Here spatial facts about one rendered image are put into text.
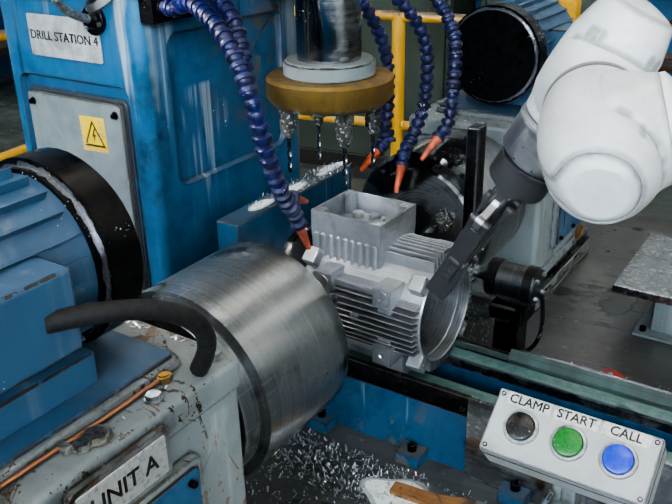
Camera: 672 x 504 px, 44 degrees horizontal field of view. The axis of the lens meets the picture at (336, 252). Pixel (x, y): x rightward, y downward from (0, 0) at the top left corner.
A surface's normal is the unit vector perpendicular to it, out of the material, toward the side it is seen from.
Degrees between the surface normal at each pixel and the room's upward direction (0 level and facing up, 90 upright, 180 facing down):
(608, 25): 59
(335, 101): 90
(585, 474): 39
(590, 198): 103
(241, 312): 32
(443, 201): 90
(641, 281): 0
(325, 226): 90
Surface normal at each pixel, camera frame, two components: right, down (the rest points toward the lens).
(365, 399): -0.55, 0.36
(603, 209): -0.38, 0.54
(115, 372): -0.02, -0.91
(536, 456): -0.36, -0.47
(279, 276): 0.38, -0.70
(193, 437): 0.84, 0.21
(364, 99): 0.54, 0.34
